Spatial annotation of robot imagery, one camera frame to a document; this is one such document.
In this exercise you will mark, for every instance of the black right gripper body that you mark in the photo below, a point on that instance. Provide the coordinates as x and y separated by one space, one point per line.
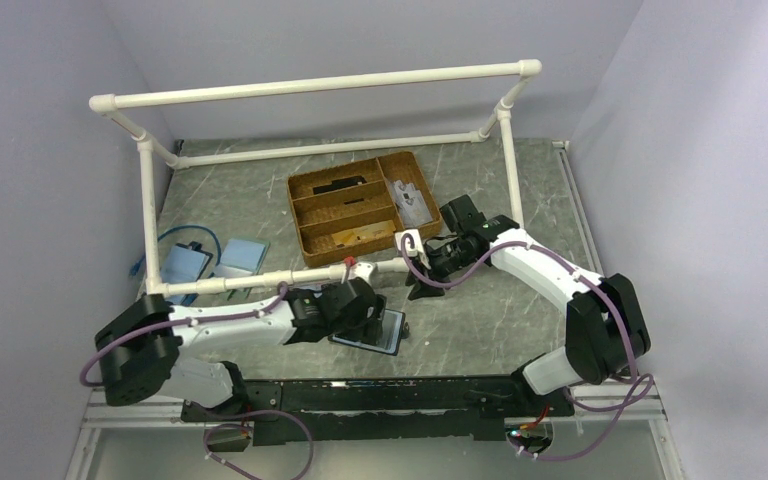
447 260

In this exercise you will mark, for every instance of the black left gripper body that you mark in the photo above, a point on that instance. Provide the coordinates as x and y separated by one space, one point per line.
368 327

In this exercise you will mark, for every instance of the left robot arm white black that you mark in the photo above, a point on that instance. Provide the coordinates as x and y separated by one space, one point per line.
157 348

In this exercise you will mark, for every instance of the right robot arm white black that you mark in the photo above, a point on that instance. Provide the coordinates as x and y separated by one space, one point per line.
605 331

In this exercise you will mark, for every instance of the grey cards in tray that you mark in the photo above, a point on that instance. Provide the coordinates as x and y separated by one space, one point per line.
410 204

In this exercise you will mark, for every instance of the gold card in tray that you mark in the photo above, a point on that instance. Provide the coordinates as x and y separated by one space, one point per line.
363 234

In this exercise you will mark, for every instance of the black card in tray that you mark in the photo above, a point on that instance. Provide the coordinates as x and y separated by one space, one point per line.
339 184

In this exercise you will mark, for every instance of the blue card left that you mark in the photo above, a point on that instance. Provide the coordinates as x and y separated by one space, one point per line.
185 263

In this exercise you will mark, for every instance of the brown woven divided tray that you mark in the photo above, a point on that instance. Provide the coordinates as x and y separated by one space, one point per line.
317 217

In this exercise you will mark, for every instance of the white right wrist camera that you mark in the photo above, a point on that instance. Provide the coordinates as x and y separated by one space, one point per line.
408 244

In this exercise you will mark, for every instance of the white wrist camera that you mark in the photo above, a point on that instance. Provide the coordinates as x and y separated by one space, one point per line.
355 269
408 244

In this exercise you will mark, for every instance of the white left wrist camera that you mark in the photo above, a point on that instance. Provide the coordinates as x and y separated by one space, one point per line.
355 269

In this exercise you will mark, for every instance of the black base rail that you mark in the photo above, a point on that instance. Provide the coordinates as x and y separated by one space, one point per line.
479 407

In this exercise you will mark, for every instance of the white PVC pipe frame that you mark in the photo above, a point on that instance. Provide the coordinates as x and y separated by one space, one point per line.
112 107

